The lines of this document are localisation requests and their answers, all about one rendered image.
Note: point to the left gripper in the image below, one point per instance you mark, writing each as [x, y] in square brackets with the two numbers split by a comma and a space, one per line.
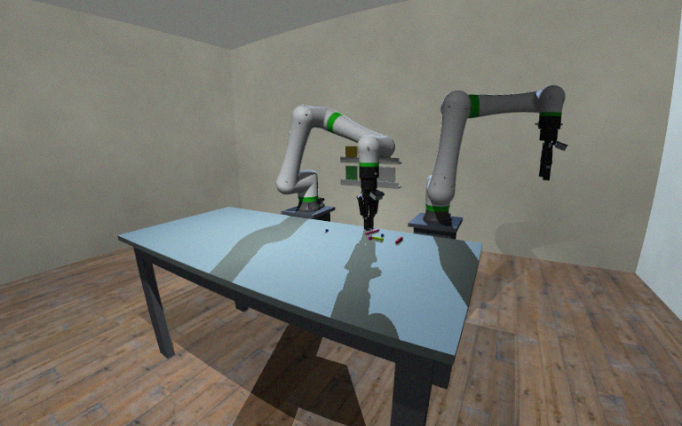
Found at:
[547, 136]

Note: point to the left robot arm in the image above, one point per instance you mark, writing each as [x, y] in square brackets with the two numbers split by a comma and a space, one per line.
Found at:
[441, 185]

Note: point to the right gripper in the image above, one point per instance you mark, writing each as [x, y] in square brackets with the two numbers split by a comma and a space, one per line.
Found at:
[368, 209]

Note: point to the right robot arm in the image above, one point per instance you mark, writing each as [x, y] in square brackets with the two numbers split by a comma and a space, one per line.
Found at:
[305, 183]

